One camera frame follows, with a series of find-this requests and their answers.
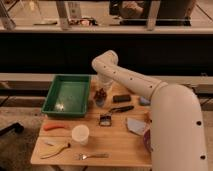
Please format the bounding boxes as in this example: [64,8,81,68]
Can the purple bowl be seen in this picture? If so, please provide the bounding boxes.
[143,129,152,153]

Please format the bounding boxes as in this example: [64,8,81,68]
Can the black rectangular block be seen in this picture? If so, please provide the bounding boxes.
[112,94,131,103]

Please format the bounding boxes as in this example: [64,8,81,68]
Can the dark red grape bunch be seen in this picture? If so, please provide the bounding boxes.
[94,90,107,100]

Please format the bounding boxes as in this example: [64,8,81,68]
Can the translucent plastic cup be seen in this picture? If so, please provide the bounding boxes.
[71,125,90,145]

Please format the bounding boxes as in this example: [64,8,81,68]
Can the orange carrot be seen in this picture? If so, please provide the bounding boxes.
[43,124,67,131]

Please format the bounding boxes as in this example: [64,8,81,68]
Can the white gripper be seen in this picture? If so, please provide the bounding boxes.
[97,74,113,94]

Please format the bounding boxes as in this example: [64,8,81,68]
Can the blue sponge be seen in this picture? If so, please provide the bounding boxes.
[139,96,150,106]

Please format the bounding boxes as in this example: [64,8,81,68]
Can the grey folded cloth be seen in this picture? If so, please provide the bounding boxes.
[126,118,146,136]

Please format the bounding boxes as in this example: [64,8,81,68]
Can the green plastic tray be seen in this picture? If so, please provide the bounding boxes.
[42,74,91,118]

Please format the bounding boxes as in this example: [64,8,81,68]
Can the orange fruit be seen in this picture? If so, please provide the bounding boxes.
[145,111,151,122]

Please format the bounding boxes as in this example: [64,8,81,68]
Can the yellow banana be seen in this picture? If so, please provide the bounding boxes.
[40,143,71,159]

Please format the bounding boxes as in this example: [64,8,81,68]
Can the small blue cup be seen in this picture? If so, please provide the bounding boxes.
[95,98,106,107]

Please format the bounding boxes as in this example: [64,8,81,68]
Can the metal fork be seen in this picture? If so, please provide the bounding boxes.
[78,153,109,160]

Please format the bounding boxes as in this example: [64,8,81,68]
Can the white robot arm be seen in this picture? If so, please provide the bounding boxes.
[92,50,208,171]

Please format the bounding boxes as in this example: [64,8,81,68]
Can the black handled brush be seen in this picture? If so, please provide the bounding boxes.
[99,105,134,127]

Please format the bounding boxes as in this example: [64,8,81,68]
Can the wooden table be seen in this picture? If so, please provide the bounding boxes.
[31,82,152,168]

